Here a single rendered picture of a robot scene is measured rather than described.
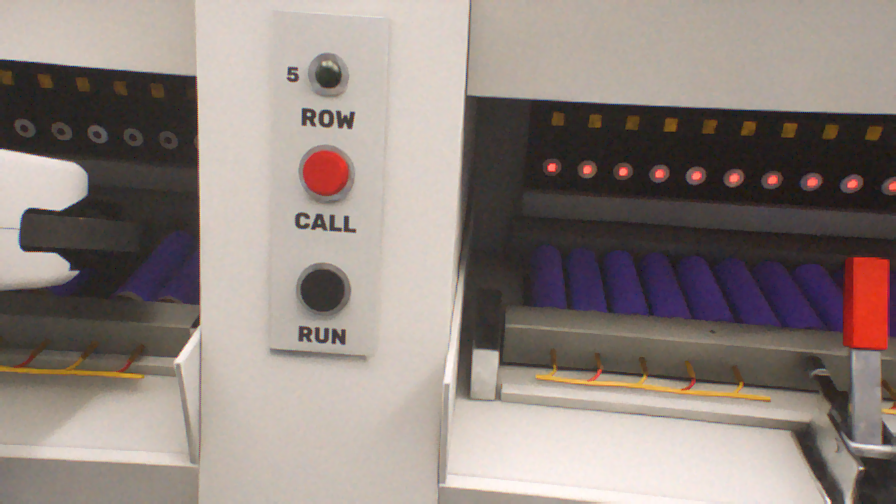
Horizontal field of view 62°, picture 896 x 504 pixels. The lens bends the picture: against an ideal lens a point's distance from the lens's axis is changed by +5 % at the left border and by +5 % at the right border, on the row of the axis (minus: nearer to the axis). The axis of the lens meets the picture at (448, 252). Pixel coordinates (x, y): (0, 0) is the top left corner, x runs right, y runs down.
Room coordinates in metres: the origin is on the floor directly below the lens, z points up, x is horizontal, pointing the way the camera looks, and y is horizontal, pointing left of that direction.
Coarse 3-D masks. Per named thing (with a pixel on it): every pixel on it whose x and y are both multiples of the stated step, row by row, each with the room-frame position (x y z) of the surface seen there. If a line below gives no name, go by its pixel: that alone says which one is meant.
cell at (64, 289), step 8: (80, 272) 0.36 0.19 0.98; (88, 272) 0.37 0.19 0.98; (96, 272) 0.38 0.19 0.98; (72, 280) 0.36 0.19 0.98; (80, 280) 0.36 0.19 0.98; (88, 280) 0.37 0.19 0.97; (32, 288) 0.34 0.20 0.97; (40, 288) 0.34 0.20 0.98; (48, 288) 0.34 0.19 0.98; (56, 288) 0.35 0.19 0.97; (64, 288) 0.35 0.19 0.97; (72, 288) 0.35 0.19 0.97; (80, 288) 0.36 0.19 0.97
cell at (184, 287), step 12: (192, 252) 0.38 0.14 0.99; (192, 264) 0.37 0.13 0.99; (180, 276) 0.35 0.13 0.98; (192, 276) 0.36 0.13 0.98; (168, 288) 0.34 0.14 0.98; (180, 288) 0.35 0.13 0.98; (192, 288) 0.35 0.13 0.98; (156, 300) 0.34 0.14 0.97; (180, 300) 0.34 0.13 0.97; (192, 300) 0.35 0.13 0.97
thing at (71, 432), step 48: (192, 336) 0.26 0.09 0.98; (0, 384) 0.30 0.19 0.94; (48, 384) 0.30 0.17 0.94; (96, 384) 0.30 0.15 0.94; (144, 384) 0.30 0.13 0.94; (192, 384) 0.25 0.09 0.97; (0, 432) 0.28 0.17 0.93; (48, 432) 0.28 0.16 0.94; (96, 432) 0.28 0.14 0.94; (144, 432) 0.28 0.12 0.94; (192, 432) 0.26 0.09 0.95; (0, 480) 0.27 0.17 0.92; (48, 480) 0.27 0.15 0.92; (96, 480) 0.27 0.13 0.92; (144, 480) 0.27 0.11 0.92; (192, 480) 0.26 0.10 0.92
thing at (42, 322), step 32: (0, 320) 0.31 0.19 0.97; (32, 320) 0.31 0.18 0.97; (64, 320) 0.31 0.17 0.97; (96, 320) 0.31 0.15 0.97; (128, 320) 0.31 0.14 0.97; (160, 320) 0.31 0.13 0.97; (192, 320) 0.31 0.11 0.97; (32, 352) 0.31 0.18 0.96; (96, 352) 0.32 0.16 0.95; (128, 352) 0.31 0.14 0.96; (160, 352) 0.31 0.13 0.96
